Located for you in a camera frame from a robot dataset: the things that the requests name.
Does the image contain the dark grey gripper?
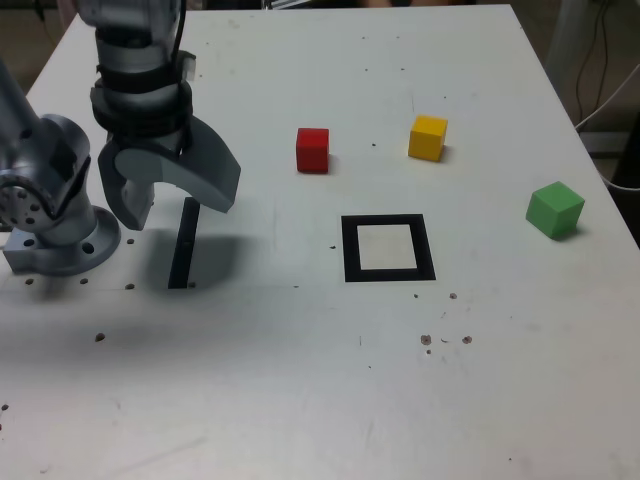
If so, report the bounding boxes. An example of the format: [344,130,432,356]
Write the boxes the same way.
[97,117,242,232]

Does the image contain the red cube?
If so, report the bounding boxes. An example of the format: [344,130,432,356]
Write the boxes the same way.
[295,127,331,175]

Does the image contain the yellow cube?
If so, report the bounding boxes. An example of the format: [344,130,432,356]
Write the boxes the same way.
[407,114,449,163]

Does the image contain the green cube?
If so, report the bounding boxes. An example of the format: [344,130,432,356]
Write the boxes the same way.
[524,181,586,242]

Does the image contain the black tape square outline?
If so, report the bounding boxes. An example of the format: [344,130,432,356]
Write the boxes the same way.
[340,213,437,284]

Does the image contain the black tape strip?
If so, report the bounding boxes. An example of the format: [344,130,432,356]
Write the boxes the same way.
[167,196,201,290]

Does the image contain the black background cable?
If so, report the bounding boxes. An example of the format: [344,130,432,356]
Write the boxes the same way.
[575,0,601,119]

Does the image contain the white background cable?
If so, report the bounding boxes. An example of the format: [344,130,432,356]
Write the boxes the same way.
[573,64,640,132]
[599,167,640,193]

